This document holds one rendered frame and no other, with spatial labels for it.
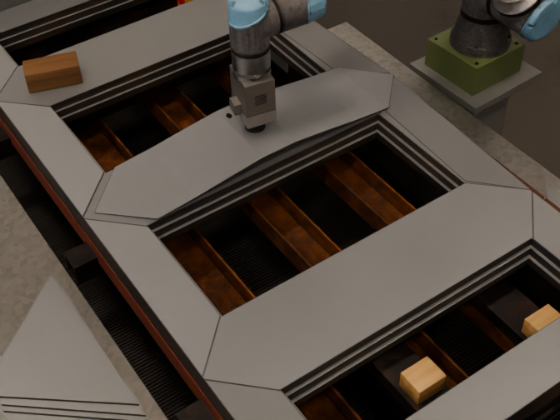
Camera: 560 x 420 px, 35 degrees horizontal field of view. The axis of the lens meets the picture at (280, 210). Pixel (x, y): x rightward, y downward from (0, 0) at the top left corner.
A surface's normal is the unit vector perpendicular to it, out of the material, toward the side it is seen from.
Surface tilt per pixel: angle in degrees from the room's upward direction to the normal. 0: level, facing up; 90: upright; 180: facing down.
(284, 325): 0
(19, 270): 0
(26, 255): 0
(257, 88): 90
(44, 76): 90
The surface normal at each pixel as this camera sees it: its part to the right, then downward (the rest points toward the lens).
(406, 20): -0.03, -0.70
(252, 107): 0.39, 0.65
